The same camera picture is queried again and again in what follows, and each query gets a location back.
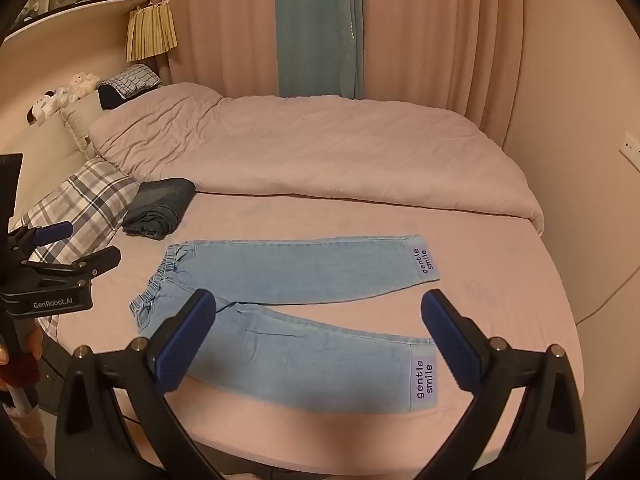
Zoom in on striped pleated cloth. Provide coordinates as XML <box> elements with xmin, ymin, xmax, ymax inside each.
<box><xmin>124</xmin><ymin>0</ymin><xmax>179</xmax><ymax>63</ymax></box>

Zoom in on bed with pink sheet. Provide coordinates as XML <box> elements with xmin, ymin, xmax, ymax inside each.
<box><xmin>40</xmin><ymin>180</ymin><xmax>596</xmax><ymax>480</ymax></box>

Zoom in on white curved shelf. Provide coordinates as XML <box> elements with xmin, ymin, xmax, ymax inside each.
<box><xmin>0</xmin><ymin>0</ymin><xmax>153</xmax><ymax>47</ymax></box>

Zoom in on pink curtain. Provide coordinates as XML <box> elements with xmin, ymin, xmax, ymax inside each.
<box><xmin>150</xmin><ymin>0</ymin><xmax>281</xmax><ymax>97</ymax></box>
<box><xmin>357</xmin><ymin>0</ymin><xmax>523</xmax><ymax>146</ymax></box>

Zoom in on blue curtain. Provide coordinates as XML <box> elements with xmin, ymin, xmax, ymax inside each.
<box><xmin>274</xmin><ymin>0</ymin><xmax>365</xmax><ymax>100</ymax></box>

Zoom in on folded dark denim jeans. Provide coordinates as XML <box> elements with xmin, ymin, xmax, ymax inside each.
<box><xmin>121</xmin><ymin>177</ymin><xmax>197</xmax><ymax>241</ymax></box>

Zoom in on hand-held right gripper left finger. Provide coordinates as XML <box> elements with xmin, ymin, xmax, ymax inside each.
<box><xmin>54</xmin><ymin>288</ymin><xmax>217</xmax><ymax>480</ymax></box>

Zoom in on grey plaid pillow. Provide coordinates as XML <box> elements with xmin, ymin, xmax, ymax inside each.
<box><xmin>9</xmin><ymin>156</ymin><xmax>141</xmax><ymax>343</ymax></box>

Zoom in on navy checked pillow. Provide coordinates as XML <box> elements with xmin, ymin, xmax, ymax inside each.
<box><xmin>97</xmin><ymin>64</ymin><xmax>163</xmax><ymax>111</ymax></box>

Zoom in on white wall socket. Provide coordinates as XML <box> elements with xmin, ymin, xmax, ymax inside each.
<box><xmin>619</xmin><ymin>131</ymin><xmax>640</xmax><ymax>169</ymax></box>

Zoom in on beige pillow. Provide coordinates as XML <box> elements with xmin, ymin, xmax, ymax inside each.
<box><xmin>61</xmin><ymin>92</ymin><xmax>110</xmax><ymax>152</ymax></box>

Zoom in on pink duvet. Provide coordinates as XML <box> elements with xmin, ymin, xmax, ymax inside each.
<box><xmin>88</xmin><ymin>82</ymin><xmax>546</xmax><ymax>236</ymax></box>

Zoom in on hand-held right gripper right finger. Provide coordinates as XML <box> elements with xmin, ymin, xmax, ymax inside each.
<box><xmin>420</xmin><ymin>288</ymin><xmax>587</xmax><ymax>480</ymax></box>

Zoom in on person's left hand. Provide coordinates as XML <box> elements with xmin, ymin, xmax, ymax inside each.
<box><xmin>0</xmin><ymin>321</ymin><xmax>45</xmax><ymax>366</ymax></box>

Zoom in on light blue denim pants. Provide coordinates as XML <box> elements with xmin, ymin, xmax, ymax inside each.
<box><xmin>129</xmin><ymin>234</ymin><xmax>442</xmax><ymax>414</ymax></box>

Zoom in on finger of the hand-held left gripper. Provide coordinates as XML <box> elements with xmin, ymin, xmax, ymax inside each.
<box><xmin>7</xmin><ymin>220</ymin><xmax>75</xmax><ymax>262</ymax></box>
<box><xmin>27</xmin><ymin>246</ymin><xmax>122</xmax><ymax>287</ymax></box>

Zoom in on white dog plush toy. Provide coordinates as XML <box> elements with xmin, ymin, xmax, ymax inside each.
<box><xmin>25</xmin><ymin>91</ymin><xmax>62</xmax><ymax>124</ymax></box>

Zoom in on white bear plush toy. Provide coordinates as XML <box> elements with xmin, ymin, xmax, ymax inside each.
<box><xmin>67</xmin><ymin>72</ymin><xmax>101</xmax><ymax>99</ymax></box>

